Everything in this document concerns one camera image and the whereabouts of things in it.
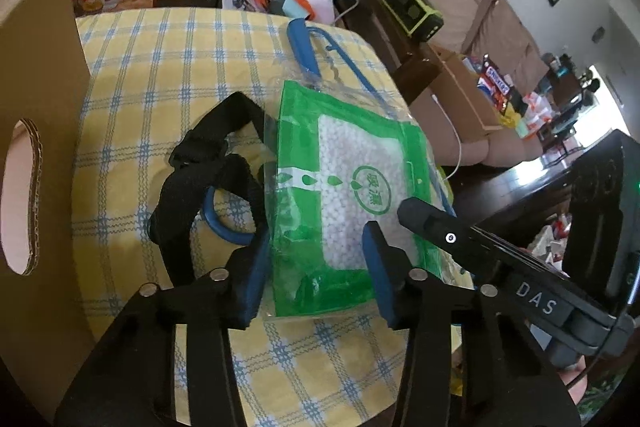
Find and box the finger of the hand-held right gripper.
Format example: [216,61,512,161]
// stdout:
[396,196,506,271]

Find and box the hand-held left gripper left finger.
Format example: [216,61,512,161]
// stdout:
[52,231,274,427]

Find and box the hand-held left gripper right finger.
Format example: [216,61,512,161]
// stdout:
[361,220,576,427]

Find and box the green desiccant bag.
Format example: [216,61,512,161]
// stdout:
[262,78,452,321]

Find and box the brown cardboard box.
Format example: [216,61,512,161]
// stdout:
[0,0,99,423]

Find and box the person's right hand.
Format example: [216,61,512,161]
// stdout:
[556,356,595,414]

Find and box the brown sofa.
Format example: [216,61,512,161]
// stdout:
[330,0,557,168]

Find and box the shallow cardboard box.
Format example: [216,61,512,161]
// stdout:
[419,42,504,144]

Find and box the brown chocolate bar bag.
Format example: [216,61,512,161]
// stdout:
[477,54,516,98]

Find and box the lime green portable radio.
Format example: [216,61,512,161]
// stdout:
[382,0,445,42]

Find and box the yellow plaid tablecloth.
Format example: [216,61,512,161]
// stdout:
[70,7,477,427]

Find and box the white charging cable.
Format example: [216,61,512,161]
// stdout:
[429,94,464,180]

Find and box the black strap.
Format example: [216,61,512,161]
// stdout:
[148,91,274,294]

